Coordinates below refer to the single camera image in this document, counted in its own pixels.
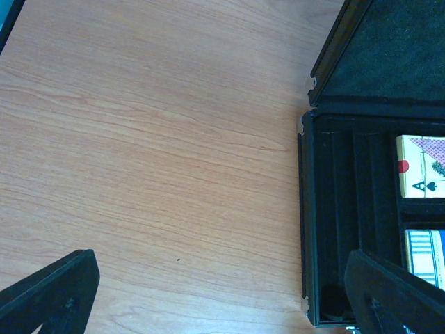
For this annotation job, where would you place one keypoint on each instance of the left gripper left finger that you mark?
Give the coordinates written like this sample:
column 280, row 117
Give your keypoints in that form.
column 55, row 299

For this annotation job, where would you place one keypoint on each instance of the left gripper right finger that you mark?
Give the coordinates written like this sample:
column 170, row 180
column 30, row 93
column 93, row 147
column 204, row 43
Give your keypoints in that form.
column 388, row 299

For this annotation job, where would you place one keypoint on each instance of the blue playing card deck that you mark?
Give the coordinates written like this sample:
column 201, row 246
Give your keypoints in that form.
column 425, row 255

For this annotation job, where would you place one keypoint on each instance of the red playing card deck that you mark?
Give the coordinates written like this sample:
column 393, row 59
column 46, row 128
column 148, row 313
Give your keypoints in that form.
column 420, row 166

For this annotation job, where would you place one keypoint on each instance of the black poker set case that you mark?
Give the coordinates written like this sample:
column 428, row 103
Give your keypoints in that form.
column 379, row 75

